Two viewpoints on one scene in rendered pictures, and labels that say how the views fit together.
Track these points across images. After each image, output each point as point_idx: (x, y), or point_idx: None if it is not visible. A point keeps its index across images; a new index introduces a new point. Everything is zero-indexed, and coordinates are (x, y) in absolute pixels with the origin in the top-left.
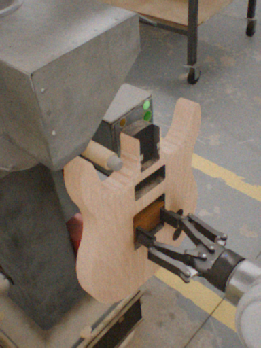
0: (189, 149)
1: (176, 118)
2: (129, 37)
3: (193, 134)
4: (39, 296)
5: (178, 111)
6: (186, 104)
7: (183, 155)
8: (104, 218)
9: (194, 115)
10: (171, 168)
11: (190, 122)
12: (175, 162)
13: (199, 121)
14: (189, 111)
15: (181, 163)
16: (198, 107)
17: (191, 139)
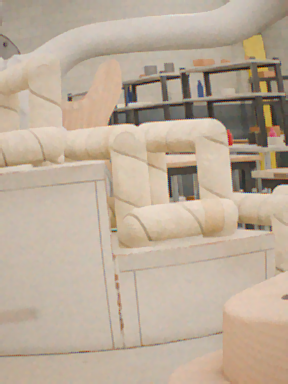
0: (98, 114)
1: (93, 80)
2: None
3: (106, 95)
4: None
5: (97, 72)
6: (104, 62)
7: (87, 118)
8: None
9: (108, 70)
10: (63, 123)
11: (100, 76)
12: (70, 119)
13: (118, 83)
14: (103, 66)
15: (83, 128)
16: (115, 63)
17: (102, 101)
